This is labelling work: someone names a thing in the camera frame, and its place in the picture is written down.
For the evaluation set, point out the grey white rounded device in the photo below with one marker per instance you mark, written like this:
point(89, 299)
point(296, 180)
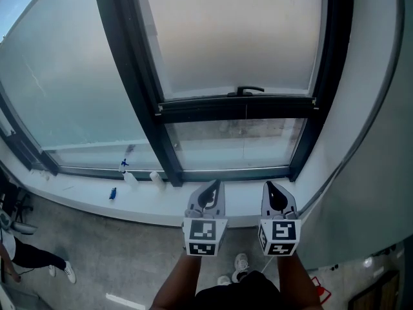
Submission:
point(22, 226)

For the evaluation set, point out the white plastic bottle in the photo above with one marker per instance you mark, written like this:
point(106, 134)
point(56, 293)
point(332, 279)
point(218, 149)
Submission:
point(157, 180)

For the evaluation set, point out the clear spray bottle blue trigger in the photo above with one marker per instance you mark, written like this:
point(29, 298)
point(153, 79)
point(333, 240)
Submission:
point(129, 176)

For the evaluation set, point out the red and white plastic package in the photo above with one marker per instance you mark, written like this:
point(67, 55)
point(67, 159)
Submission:
point(322, 291)

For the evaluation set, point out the person's left white shoe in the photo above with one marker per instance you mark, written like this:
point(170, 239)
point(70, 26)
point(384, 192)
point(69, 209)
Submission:
point(223, 280)

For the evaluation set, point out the person's black shirt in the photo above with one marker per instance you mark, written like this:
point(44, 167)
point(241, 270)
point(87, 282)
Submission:
point(235, 295)

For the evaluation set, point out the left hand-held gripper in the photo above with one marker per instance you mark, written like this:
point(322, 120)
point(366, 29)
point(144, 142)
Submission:
point(201, 234)

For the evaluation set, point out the person's right white shoe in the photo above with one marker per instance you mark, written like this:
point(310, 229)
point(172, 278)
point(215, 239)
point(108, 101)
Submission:
point(240, 265)

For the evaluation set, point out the person's white shoe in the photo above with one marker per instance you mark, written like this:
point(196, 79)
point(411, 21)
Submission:
point(223, 280)
point(240, 265)

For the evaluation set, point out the small blue object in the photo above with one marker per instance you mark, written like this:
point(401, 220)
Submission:
point(112, 194)

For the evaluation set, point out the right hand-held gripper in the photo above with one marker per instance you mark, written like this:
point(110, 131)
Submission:
point(282, 234)

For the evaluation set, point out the white plastic panel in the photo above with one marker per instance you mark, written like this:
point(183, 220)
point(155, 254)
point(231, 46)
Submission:
point(161, 208)

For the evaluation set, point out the dark framed window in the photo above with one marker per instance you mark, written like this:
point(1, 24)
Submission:
point(129, 76)

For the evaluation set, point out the black office chair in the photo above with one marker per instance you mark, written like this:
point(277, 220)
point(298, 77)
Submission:
point(17, 202)

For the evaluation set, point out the brown wooden board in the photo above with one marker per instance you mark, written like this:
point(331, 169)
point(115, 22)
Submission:
point(374, 294)

